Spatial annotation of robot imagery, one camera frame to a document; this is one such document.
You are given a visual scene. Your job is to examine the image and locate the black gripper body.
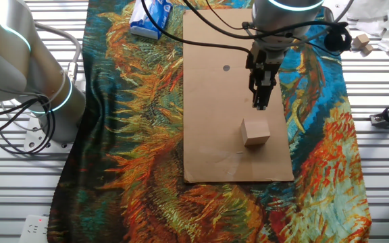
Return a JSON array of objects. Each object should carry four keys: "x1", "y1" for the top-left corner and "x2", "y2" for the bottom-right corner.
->
[{"x1": 247, "y1": 45, "x2": 285, "y2": 77}]

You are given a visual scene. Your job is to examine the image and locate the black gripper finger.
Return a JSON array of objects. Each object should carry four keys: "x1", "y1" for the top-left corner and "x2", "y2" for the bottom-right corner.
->
[
  {"x1": 255, "y1": 72, "x2": 274, "y2": 111},
  {"x1": 248, "y1": 72, "x2": 258, "y2": 102}
]

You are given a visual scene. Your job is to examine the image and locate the light wooden block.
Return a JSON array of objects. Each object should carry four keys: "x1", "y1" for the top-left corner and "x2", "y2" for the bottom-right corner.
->
[{"x1": 240, "y1": 117, "x2": 271, "y2": 147}]

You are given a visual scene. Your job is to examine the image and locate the brown cardboard sheet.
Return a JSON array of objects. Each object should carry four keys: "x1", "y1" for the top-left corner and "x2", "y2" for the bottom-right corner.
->
[{"x1": 182, "y1": 8, "x2": 295, "y2": 184}]

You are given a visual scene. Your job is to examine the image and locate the white crumpled plastic sheet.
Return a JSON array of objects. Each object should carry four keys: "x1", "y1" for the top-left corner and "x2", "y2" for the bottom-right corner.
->
[{"x1": 346, "y1": 0, "x2": 389, "y2": 58}]

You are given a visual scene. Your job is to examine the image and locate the blue tissue pack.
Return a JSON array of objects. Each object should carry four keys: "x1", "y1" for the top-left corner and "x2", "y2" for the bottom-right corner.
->
[{"x1": 129, "y1": 0, "x2": 174, "y2": 41}]

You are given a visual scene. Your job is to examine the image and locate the sunflower painting print cloth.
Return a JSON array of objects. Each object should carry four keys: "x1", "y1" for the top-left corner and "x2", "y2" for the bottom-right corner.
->
[{"x1": 47, "y1": 0, "x2": 373, "y2": 243}]

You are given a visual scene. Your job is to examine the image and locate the white power strip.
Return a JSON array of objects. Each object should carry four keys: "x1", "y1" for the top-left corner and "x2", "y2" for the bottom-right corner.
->
[{"x1": 18, "y1": 214, "x2": 50, "y2": 243}]

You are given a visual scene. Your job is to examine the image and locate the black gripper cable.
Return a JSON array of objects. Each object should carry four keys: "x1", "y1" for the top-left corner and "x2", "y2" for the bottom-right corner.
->
[{"x1": 140, "y1": 0, "x2": 255, "y2": 57}]

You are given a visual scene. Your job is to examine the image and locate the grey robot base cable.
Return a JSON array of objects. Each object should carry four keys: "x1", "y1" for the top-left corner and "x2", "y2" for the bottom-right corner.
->
[{"x1": 34, "y1": 22, "x2": 82, "y2": 84}]

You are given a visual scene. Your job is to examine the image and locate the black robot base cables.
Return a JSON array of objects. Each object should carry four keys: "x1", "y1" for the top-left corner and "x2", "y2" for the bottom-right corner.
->
[{"x1": 0, "y1": 96, "x2": 57, "y2": 156}]

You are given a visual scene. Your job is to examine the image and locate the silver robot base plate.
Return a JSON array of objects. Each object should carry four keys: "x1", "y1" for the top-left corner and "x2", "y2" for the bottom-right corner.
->
[{"x1": 23, "y1": 116, "x2": 77, "y2": 155}]

